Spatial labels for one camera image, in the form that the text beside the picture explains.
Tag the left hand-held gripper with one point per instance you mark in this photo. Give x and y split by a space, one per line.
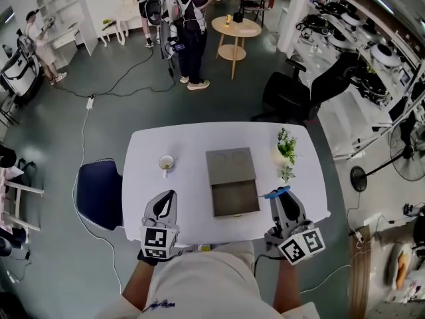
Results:
156 239

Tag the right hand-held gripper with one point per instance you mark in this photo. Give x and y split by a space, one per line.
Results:
300 244

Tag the grey drawer box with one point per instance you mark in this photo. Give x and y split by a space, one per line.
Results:
229 168

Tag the person's right forearm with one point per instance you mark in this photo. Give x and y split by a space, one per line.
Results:
285 287

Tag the person's left forearm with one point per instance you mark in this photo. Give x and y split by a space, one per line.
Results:
139 284

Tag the white metal storage rack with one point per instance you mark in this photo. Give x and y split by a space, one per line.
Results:
352 121

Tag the black box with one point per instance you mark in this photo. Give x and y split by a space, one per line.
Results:
238 17

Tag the person's left hand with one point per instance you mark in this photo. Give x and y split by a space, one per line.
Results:
147 260

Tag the small succulent in white pot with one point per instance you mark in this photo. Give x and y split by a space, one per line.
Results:
285 174

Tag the white blue-striped mug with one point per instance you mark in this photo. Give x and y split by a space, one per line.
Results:
166 162

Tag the person's left shoe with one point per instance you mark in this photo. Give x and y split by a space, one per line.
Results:
204 248

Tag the person's beige trousers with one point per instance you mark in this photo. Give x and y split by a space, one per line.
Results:
235 249

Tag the green plant in pale pot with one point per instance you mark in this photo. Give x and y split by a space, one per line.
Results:
287 146

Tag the dark blue chair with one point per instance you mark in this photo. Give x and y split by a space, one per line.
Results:
98 194

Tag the white tablecloth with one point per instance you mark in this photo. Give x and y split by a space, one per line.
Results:
189 145

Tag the white power strip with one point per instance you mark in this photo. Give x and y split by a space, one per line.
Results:
358 238
90 102

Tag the black standing fan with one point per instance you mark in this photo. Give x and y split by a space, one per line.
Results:
360 179

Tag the person's white shirt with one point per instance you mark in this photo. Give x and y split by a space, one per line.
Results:
206 287

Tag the wooden plank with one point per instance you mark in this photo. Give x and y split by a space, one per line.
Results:
358 277

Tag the black office chair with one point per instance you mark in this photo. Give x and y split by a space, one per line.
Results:
289 95

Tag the white and orange object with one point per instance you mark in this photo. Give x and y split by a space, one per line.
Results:
400 264

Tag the pink patterned cloth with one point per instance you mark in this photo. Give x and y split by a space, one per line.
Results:
8 174

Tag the round wooden side table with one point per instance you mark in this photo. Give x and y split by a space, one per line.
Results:
239 28

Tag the white bookshelf desk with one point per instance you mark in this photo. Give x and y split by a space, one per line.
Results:
66 35

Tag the white ornate side table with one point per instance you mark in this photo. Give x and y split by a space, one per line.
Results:
126 12

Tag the black chair with brown back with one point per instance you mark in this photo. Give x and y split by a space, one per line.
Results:
252 7

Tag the white wooden frame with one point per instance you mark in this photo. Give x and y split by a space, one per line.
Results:
16 198

